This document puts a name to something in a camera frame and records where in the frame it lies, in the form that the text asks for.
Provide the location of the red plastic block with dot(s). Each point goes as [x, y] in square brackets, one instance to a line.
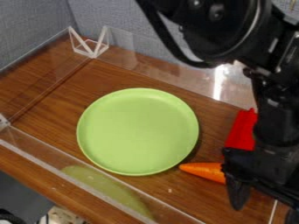
[241, 136]

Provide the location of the green round plate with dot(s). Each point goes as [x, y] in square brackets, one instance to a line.
[138, 131]

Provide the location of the orange toy carrot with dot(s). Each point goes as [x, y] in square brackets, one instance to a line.
[209, 171]

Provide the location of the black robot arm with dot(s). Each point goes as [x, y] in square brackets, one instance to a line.
[213, 32]

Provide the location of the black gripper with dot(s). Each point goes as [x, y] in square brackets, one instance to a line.
[270, 169]

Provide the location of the clear acrylic corner bracket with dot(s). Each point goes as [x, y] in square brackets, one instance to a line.
[87, 47]

